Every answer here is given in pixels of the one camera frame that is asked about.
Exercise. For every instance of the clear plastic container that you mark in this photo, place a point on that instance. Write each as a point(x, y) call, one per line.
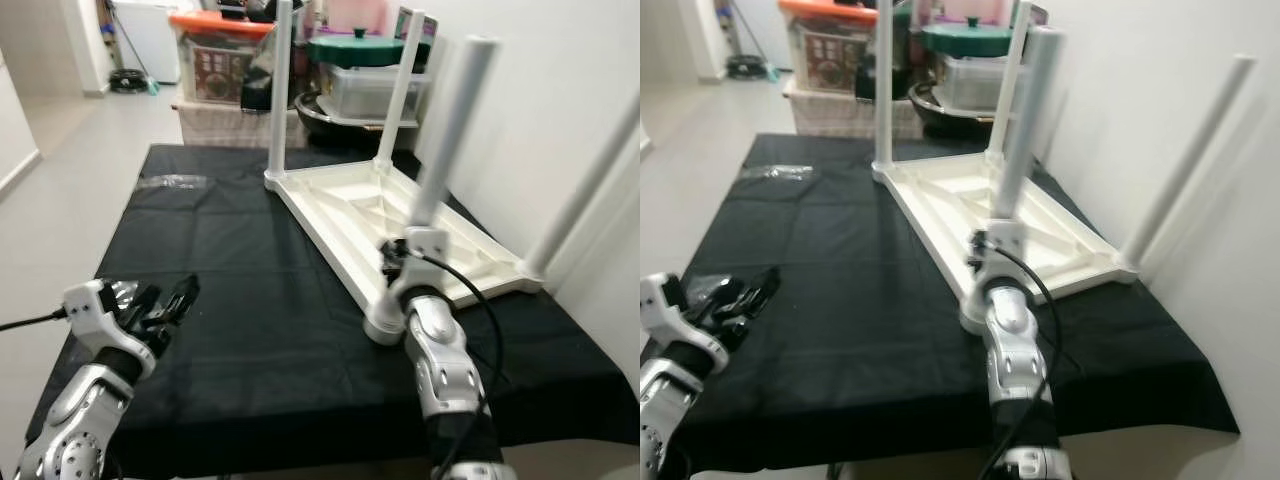
point(970, 80)
point(370, 88)

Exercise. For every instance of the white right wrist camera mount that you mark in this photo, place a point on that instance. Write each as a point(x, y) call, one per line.
point(1005, 240)
point(425, 245)

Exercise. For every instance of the flat clear plastic wrap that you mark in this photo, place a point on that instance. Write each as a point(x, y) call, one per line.
point(780, 172)
point(175, 182)

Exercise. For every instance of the teal head broom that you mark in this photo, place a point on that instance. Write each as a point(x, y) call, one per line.
point(150, 88)
point(768, 73)

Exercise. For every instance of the white appliance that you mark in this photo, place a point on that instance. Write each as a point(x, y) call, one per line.
point(150, 35)

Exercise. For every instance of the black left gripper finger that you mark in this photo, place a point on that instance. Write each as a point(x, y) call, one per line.
point(183, 295)
point(728, 293)
point(148, 298)
point(762, 290)

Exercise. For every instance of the orange-lid storage box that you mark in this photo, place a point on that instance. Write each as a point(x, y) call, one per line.
point(215, 55)
point(825, 50)

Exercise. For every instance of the black tablecloth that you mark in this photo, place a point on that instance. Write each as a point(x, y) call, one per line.
point(250, 330)
point(850, 330)

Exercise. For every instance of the black wok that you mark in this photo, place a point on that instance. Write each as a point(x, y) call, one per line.
point(940, 115)
point(335, 125)

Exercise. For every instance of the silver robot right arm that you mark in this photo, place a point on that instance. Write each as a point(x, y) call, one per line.
point(1015, 360)
point(445, 370)

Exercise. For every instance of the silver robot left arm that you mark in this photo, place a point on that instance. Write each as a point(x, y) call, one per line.
point(670, 400)
point(80, 420)

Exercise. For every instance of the crumpled clear plastic wrap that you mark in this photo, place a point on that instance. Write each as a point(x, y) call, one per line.
point(720, 283)
point(125, 292)

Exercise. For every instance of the patterned cloth covered stand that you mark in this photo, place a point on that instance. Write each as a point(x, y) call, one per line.
point(230, 125)
point(840, 115)

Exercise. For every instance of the green pot lid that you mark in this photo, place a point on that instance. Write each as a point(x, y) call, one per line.
point(360, 48)
point(965, 38)

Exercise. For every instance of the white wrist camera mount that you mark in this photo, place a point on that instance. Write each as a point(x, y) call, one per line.
point(1005, 240)
point(95, 315)
point(425, 245)
point(670, 305)

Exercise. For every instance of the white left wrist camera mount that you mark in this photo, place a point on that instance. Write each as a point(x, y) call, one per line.
point(95, 315)
point(670, 305)

